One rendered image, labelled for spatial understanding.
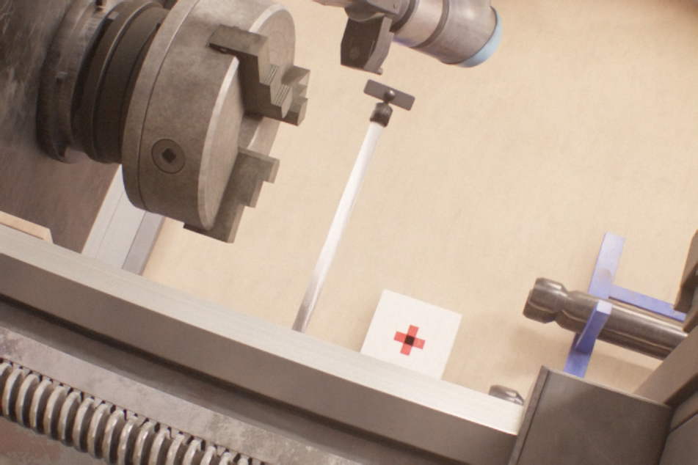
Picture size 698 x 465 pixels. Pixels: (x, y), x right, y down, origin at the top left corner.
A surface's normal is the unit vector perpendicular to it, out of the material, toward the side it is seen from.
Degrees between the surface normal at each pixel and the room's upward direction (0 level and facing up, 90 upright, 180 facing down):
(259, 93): 169
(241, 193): 109
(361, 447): 90
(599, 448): 90
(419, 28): 130
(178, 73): 102
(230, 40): 79
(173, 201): 164
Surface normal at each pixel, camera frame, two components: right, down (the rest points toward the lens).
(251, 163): -0.16, 0.00
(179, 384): -0.05, -0.32
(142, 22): 0.11, -0.69
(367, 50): -0.70, -0.15
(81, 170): 0.94, 0.31
